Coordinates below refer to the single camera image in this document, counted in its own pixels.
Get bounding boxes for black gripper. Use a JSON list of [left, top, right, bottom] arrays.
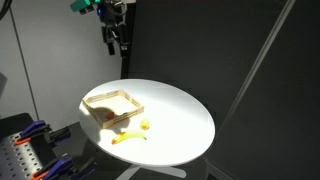
[[101, 22, 130, 59]]

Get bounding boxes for yellow lemon plush toy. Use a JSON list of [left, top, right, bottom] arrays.
[[139, 119, 151, 131]]

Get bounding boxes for wooden slatted tray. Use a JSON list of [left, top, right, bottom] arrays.
[[81, 88, 145, 130]]

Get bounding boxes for yellow banana plush toy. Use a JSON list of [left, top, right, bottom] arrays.
[[111, 130, 148, 145]]

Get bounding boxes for purple spring clamp orange tips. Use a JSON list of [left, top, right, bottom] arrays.
[[14, 119, 72, 146], [31, 154, 98, 180]]

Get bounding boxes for white table base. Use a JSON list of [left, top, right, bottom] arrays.
[[115, 163, 188, 180]]

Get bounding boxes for perforated metal mounting board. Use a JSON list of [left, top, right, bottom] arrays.
[[0, 131, 46, 180]]

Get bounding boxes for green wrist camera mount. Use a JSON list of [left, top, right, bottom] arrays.
[[69, 0, 101, 15]]

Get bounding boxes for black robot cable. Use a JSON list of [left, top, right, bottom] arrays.
[[0, 0, 14, 22]]

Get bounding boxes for thin grey frame bar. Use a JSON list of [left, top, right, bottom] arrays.
[[226, 0, 297, 124]]

